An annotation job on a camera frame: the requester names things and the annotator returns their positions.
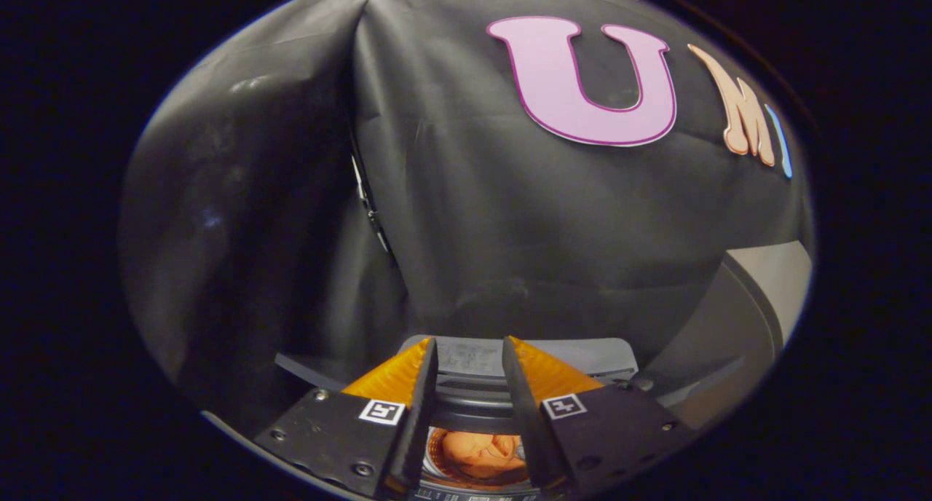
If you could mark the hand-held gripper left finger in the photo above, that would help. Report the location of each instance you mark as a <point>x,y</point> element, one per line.
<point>342,435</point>

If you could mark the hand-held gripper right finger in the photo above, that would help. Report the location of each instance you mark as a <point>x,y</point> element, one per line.
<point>619,432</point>

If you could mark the grey washing machine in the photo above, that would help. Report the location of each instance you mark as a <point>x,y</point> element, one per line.
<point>473,408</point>

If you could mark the orange polo shirt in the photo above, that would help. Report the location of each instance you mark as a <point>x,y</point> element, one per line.
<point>480,454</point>

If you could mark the black backdrop cloth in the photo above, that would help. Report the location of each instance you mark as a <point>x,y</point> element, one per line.
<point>495,224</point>

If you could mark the white cabinet with dark frame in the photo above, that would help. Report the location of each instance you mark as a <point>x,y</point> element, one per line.
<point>757,297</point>

